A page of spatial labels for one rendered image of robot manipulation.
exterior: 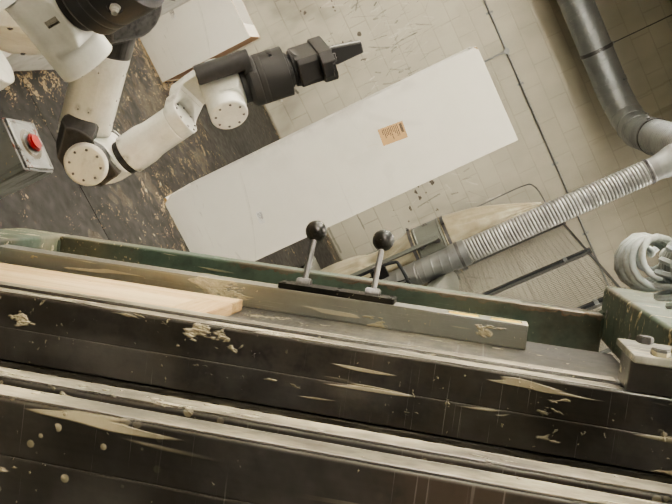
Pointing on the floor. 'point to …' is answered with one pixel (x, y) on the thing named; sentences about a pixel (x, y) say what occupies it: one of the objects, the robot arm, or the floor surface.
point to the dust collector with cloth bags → (432, 248)
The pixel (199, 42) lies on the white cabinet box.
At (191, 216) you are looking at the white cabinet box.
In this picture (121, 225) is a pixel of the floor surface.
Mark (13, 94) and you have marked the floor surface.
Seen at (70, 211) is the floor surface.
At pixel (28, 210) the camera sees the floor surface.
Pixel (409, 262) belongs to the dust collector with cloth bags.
